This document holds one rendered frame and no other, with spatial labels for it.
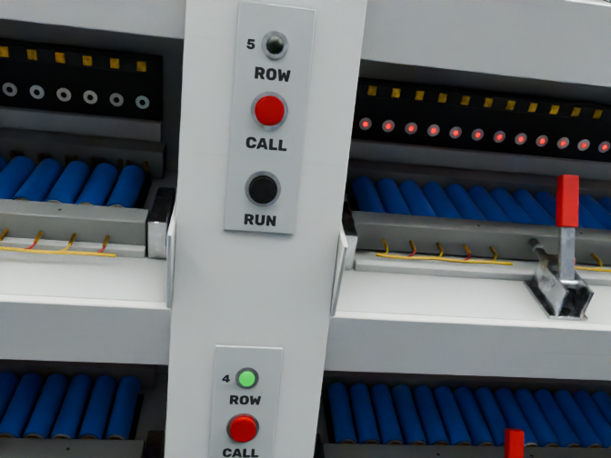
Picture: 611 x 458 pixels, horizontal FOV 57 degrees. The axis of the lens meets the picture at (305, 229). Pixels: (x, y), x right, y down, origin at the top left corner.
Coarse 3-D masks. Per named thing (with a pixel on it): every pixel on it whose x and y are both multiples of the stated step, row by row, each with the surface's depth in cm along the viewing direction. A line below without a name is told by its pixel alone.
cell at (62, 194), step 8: (72, 168) 42; (80, 168) 43; (88, 168) 44; (64, 176) 41; (72, 176) 41; (80, 176) 42; (88, 176) 43; (56, 184) 40; (64, 184) 40; (72, 184) 40; (80, 184) 41; (56, 192) 39; (64, 192) 39; (72, 192) 40; (80, 192) 41; (48, 200) 38; (56, 200) 38; (64, 200) 38; (72, 200) 39
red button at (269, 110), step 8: (264, 96) 30; (272, 96) 30; (256, 104) 30; (264, 104) 30; (272, 104) 30; (280, 104) 30; (256, 112) 30; (264, 112) 30; (272, 112) 30; (280, 112) 30; (264, 120) 30; (272, 120) 30; (280, 120) 31
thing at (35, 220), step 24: (0, 216) 35; (24, 216) 35; (48, 216) 35; (72, 216) 36; (96, 216) 36; (120, 216) 36; (144, 216) 37; (0, 240) 35; (72, 240) 36; (96, 240) 37; (120, 240) 37; (144, 240) 37
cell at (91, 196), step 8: (96, 168) 43; (104, 168) 43; (112, 168) 43; (96, 176) 42; (104, 176) 42; (112, 176) 43; (88, 184) 40; (96, 184) 40; (104, 184) 41; (112, 184) 42; (88, 192) 39; (96, 192) 40; (104, 192) 40; (80, 200) 38; (88, 200) 38; (96, 200) 39; (104, 200) 40
